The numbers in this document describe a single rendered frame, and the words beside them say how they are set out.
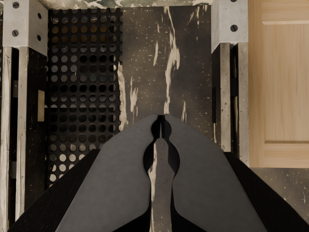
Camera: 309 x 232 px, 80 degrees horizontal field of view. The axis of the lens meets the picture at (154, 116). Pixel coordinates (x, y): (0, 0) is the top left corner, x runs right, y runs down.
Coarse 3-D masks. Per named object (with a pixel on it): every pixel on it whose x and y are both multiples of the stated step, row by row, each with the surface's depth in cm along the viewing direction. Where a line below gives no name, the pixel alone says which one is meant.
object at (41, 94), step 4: (40, 92) 47; (44, 92) 48; (40, 96) 47; (44, 96) 48; (40, 100) 47; (44, 100) 48; (40, 104) 47; (44, 104) 49; (40, 108) 47; (40, 112) 47; (40, 116) 47; (40, 120) 47
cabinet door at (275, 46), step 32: (256, 0) 45; (288, 0) 45; (256, 32) 45; (288, 32) 45; (256, 64) 45; (288, 64) 45; (256, 96) 45; (288, 96) 44; (256, 128) 44; (288, 128) 44; (256, 160) 44; (288, 160) 44
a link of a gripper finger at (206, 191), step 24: (168, 120) 11; (168, 144) 11; (192, 144) 9; (216, 144) 9; (192, 168) 8; (216, 168) 8; (192, 192) 7; (216, 192) 7; (240, 192) 7; (192, 216) 6; (216, 216) 6; (240, 216) 6
